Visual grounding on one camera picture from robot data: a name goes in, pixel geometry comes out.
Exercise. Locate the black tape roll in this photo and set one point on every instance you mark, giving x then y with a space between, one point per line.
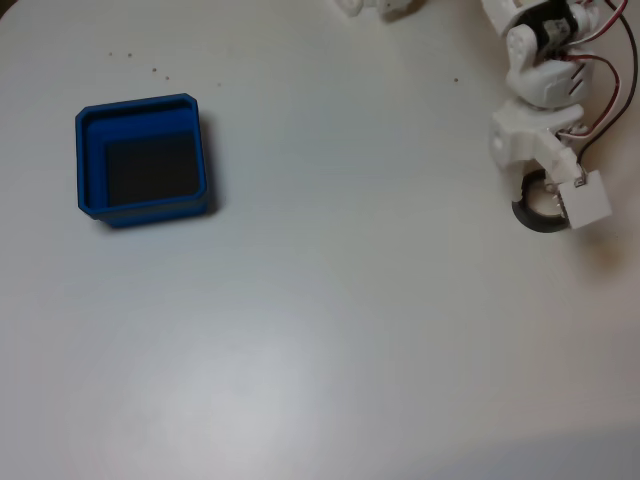
535 222

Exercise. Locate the blue square box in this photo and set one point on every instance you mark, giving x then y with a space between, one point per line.
92 165

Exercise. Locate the white camera box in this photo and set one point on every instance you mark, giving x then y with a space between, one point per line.
587 202

